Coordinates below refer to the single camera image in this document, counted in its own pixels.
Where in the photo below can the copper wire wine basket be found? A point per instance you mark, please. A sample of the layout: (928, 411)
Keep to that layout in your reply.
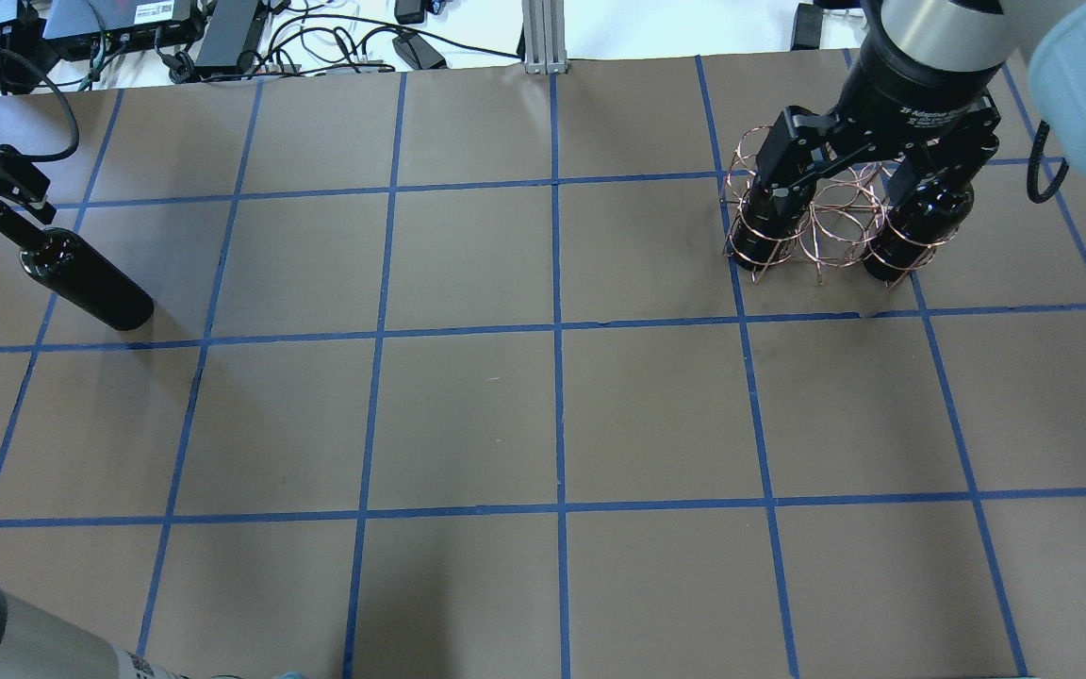
(848, 212)

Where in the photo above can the black power adapter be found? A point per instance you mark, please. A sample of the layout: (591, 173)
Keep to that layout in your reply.
(417, 53)

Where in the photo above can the black adapter at right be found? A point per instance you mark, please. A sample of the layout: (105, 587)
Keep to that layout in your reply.
(807, 28)

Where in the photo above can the grey network device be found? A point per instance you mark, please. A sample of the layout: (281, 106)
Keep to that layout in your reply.
(174, 22)

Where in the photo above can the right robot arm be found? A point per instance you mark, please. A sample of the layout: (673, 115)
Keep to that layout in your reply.
(964, 36)

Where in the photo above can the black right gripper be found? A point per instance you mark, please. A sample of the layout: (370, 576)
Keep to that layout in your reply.
(915, 85)

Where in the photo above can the black wine bottle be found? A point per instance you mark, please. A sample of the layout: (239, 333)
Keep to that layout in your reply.
(65, 263)

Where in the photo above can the black bottle in basket left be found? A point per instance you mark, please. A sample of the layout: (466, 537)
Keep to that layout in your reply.
(765, 227)

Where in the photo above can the black bottle in basket right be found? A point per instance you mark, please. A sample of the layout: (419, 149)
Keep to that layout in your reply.
(927, 219)

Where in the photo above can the black electronics box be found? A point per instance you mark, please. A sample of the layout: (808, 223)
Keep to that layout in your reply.
(229, 46)

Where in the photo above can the black bottle in basket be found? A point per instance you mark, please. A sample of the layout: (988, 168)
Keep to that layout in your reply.
(765, 227)
(927, 219)

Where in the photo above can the aluminium frame post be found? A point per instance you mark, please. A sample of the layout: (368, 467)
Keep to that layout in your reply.
(543, 31)

